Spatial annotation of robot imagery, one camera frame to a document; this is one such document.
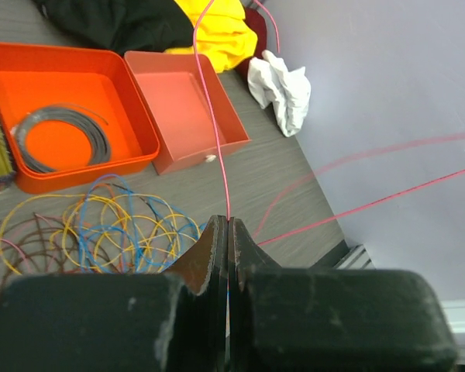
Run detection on salmon pink square tray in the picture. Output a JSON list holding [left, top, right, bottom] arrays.
[[124, 51, 250, 175]]

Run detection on red tangled wire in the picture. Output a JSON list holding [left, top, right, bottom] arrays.
[[0, 184, 156, 311]]

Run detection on orange square tray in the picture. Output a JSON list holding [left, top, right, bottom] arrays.
[[0, 42, 160, 194]]

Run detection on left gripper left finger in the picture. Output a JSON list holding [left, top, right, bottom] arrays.
[[0, 215, 228, 371]]

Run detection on dark red cloth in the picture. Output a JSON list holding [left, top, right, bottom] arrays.
[[235, 7, 267, 83]]

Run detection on pink red wire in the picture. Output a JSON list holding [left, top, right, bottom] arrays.
[[192, 0, 465, 249]]

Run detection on white cloth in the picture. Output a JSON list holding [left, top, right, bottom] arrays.
[[247, 50, 312, 137]]

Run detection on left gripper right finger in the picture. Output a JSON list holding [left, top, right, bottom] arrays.
[[228, 219, 458, 371]]

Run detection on grey coiled wire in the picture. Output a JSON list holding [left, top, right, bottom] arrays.
[[10, 103, 112, 174]]

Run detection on blue tangled wire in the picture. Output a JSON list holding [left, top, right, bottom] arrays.
[[77, 174, 202, 274]]

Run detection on black cloth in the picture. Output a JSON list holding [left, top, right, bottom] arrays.
[[33, 0, 194, 55]]

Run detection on yellow cloth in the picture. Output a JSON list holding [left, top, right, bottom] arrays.
[[177, 0, 257, 73]]

